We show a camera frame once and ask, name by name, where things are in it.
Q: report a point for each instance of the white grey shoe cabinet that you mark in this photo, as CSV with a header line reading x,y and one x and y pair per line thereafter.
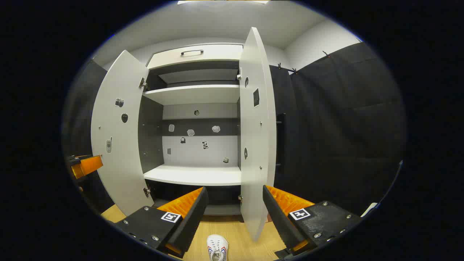
x,y
195,174

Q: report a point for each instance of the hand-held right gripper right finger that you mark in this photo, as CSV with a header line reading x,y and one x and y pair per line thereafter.
x,y
281,221

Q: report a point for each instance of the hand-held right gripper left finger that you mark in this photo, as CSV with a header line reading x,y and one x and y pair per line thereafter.
x,y
188,224

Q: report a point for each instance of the white cabinet door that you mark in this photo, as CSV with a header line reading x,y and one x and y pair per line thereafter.
x,y
253,145
119,163

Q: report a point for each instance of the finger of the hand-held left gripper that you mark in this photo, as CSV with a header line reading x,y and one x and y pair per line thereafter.
x,y
88,166

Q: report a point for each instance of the white cabinet drawer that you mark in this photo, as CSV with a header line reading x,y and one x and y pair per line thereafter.
x,y
217,54

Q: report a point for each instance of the white canvas shoe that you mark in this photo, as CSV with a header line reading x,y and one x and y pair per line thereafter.
x,y
217,246

